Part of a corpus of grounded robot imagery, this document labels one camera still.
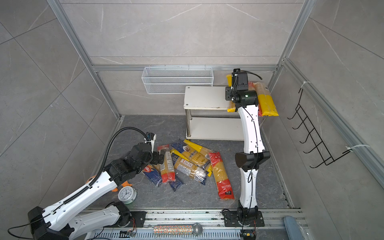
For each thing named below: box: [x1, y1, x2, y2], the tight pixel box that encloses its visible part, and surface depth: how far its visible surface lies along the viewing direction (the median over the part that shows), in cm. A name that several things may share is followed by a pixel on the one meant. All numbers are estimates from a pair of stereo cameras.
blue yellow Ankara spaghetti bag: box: [171, 141, 212, 172], surface depth 94 cm
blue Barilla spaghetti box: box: [142, 164, 162, 187], surface depth 85 cm
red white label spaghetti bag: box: [157, 144, 176, 183], surface depth 85 cm
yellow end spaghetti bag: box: [183, 139, 213, 156], surface depth 100 cm
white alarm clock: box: [117, 186, 137, 205], surface depth 79 cm
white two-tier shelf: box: [183, 86, 245, 141], surface depth 90 cm
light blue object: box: [283, 215, 305, 240], surface depth 71 cm
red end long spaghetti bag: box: [208, 151, 235, 200], surface depth 86 cm
